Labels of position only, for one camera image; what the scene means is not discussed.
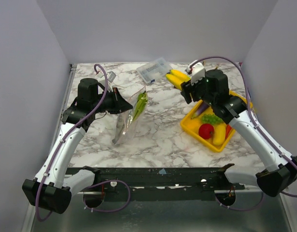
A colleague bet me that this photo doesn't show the yellow plastic tray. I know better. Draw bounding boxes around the yellow plastic tray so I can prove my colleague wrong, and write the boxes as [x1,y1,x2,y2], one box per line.
[179,90,253,153]

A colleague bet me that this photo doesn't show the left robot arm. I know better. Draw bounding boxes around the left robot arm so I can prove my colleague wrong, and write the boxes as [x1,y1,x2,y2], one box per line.
[22,78,133,214]

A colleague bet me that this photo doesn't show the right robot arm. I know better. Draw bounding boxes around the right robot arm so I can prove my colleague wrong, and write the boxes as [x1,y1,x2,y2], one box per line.
[180,70,297,197]

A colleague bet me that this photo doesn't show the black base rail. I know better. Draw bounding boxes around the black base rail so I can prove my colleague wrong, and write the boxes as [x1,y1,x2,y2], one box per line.
[81,168,245,202]

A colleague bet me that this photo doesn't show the clear zip top bag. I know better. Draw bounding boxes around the clear zip top bag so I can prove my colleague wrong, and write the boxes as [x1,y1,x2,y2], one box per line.
[116,87,148,145]

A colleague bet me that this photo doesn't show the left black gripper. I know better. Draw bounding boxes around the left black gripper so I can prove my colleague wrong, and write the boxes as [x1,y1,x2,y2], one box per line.
[92,87,134,114]

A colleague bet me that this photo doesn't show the yellow black pliers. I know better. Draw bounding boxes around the yellow black pliers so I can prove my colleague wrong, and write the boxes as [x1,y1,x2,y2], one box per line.
[202,61,220,70]

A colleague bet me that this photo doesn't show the yellow toy lemon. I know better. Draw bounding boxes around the yellow toy lemon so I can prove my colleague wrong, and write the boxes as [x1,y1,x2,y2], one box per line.
[212,124,226,146]

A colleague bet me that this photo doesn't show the red toy apple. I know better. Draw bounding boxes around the red toy apple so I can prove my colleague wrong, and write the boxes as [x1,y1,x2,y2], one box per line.
[198,124,214,140]

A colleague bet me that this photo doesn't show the toy celery stalk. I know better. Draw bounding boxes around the toy celery stalk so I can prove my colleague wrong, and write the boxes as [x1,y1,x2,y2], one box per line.
[133,91,148,122]

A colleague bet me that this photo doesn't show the green toy grapes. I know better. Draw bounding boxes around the green toy grapes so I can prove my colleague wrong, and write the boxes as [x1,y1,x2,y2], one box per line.
[201,114,223,125]

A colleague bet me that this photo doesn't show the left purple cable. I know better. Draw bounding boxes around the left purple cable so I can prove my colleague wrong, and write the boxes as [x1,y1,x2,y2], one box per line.
[35,63,132,222]

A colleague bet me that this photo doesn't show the purple toy eggplant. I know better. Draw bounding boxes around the purple toy eggplant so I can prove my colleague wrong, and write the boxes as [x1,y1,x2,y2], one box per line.
[191,102,209,119]

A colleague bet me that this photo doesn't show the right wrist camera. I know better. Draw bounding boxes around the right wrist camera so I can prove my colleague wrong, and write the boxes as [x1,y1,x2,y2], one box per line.
[185,62,206,85]

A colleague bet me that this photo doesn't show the orange toy carrot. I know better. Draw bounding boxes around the orange toy carrot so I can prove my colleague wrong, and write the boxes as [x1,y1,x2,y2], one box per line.
[225,124,232,139]

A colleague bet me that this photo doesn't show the yellow toy banana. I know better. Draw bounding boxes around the yellow toy banana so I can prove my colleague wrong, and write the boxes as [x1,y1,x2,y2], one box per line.
[165,70,190,91]

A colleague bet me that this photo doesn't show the clear plastic organizer box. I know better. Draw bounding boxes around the clear plastic organizer box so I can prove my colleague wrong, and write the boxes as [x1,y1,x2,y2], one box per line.
[136,58,173,85]

